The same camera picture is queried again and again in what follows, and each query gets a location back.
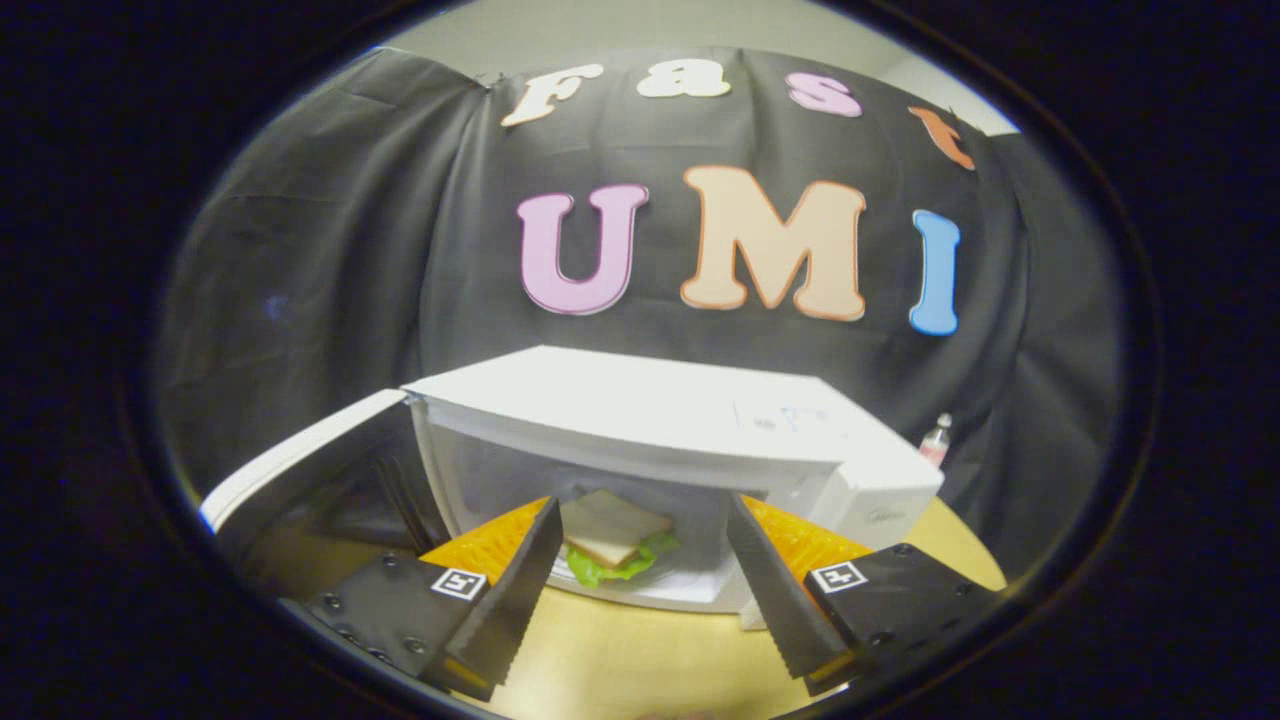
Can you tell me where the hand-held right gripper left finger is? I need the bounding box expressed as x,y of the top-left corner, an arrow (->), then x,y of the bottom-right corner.
300,497 -> 564,701

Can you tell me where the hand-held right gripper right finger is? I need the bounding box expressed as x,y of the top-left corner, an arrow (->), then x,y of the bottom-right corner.
727,492 -> 1001,698

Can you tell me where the sandwich with lettuce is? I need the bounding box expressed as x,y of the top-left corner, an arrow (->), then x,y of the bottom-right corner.
558,489 -> 681,589

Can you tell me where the white microwave oven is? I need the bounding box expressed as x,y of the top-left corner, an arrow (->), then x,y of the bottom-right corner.
200,345 -> 946,633

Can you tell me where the small white pink bottle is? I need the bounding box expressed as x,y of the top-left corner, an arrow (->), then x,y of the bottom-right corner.
918,413 -> 953,469

